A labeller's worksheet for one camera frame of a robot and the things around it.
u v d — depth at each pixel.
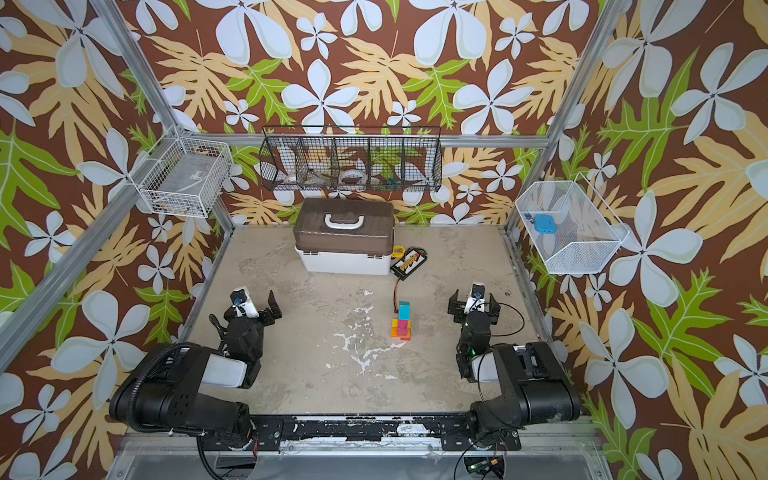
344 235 0.88
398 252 1.08
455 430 0.74
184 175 0.86
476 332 0.67
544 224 0.86
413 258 1.08
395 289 1.02
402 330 0.86
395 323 0.91
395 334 0.89
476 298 0.75
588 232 0.77
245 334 0.68
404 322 0.84
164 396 0.44
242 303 0.75
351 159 0.98
